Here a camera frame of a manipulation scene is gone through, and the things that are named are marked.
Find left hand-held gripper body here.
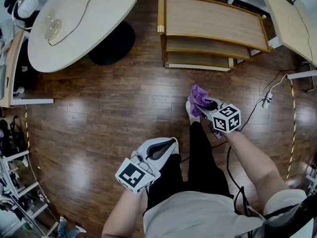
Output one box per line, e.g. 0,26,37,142
115,149,163,195

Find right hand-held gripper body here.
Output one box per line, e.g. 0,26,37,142
209,103,241,139

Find purple cloth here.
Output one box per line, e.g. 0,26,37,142
187,84,209,117

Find wooden low shelf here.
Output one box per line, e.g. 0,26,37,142
157,0,273,73

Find person's right forearm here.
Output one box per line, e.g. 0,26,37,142
225,129,292,208

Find person's left forearm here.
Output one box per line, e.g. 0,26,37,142
101,188,149,238

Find person's black trousers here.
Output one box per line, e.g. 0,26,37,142
146,121,235,212

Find white power strip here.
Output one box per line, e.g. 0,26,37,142
262,92,273,109

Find person's white shirt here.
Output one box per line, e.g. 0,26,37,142
143,189,308,238

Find yellow black striped floor tape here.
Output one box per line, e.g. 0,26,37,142
24,105,31,150
285,79,297,184

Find white metal desk frames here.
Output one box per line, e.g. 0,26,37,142
306,167,317,198

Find rectangular beige desk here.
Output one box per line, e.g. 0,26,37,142
256,0,317,80

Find white metal rack frames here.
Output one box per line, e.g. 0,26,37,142
0,149,60,238

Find round beige table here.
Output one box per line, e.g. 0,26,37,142
27,0,144,73

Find clear glass dish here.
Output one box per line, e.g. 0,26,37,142
44,16,64,41

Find white globe with gold stand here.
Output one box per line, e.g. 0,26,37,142
11,0,40,31

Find black fabric object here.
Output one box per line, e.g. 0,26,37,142
4,0,40,32

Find black floor power cable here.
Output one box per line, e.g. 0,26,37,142
239,97,264,131

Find white power strip cable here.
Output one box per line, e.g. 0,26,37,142
268,73,288,94

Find black shoulder strap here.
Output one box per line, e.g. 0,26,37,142
262,196,312,224

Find black desk lamp cable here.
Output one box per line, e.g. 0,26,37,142
294,3,314,65

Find thin black table cable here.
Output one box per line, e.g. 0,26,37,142
47,0,108,47

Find wooden desk with white frame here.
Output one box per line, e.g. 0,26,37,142
0,30,54,108

